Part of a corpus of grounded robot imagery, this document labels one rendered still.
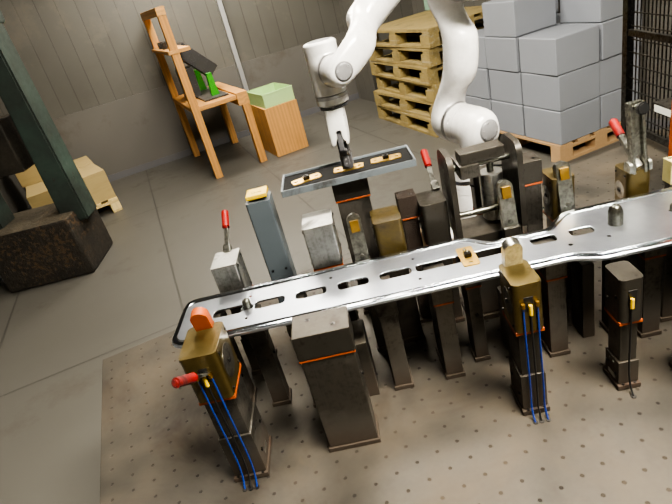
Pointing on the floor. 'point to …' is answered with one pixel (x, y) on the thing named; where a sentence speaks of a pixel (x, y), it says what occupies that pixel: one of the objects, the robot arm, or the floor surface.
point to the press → (87, 234)
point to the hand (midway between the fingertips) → (346, 159)
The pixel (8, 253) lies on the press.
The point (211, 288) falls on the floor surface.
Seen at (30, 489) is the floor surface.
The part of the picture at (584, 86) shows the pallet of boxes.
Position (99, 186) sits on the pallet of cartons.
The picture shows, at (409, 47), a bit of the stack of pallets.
